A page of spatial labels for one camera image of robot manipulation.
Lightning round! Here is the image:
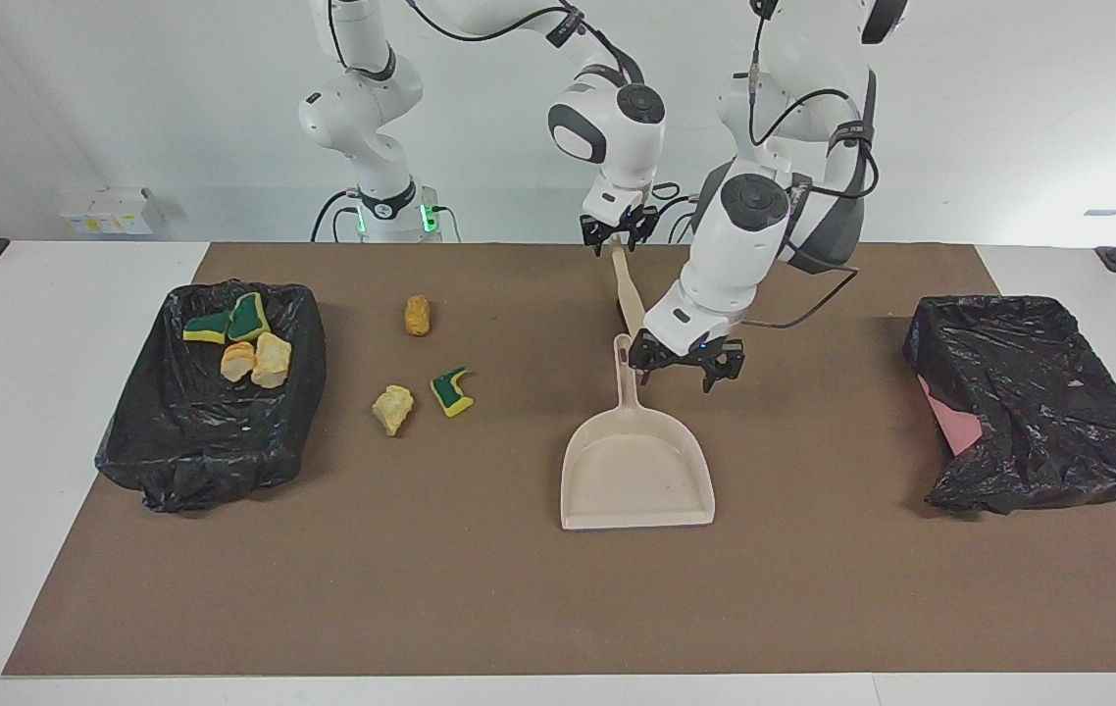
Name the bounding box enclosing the beige hand brush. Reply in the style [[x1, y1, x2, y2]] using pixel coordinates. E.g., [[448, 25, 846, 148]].
[[610, 245, 647, 339]]

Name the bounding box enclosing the beige plastic dustpan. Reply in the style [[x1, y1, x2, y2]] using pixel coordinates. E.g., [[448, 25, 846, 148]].
[[560, 333, 716, 531]]

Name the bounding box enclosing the notched green yellow sponge piece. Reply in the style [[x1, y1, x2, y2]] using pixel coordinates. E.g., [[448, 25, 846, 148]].
[[430, 366, 476, 419]]

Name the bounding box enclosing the pale yellow sponge lump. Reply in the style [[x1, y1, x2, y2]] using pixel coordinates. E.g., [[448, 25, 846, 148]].
[[252, 331, 292, 389]]

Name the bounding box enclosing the yellow green sponge chunk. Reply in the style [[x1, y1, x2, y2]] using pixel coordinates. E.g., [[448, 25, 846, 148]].
[[228, 292, 271, 342]]

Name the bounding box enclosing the yellow green sponge wedge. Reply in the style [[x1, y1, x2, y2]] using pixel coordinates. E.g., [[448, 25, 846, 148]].
[[183, 309, 230, 346]]

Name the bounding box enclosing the black bag lined pink bin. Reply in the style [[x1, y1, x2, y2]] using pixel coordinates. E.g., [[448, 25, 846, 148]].
[[901, 294, 1116, 516]]

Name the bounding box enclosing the pale yellow crumpled sponge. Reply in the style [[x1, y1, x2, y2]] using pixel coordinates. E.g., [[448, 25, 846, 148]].
[[371, 384, 416, 437]]

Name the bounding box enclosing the brown table mat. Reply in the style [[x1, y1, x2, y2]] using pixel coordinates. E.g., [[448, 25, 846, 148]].
[[2, 242, 1116, 678]]

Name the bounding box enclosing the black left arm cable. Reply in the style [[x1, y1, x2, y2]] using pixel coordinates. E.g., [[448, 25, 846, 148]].
[[746, 0, 881, 330]]

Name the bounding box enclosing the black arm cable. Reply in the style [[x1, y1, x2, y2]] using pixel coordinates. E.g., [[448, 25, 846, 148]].
[[746, 0, 881, 330], [406, 0, 682, 202]]

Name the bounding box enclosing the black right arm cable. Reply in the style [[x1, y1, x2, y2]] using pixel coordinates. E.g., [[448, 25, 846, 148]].
[[406, 0, 682, 202]]

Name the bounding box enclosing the white wall socket box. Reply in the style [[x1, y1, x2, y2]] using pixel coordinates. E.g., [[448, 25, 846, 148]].
[[59, 186, 155, 236]]

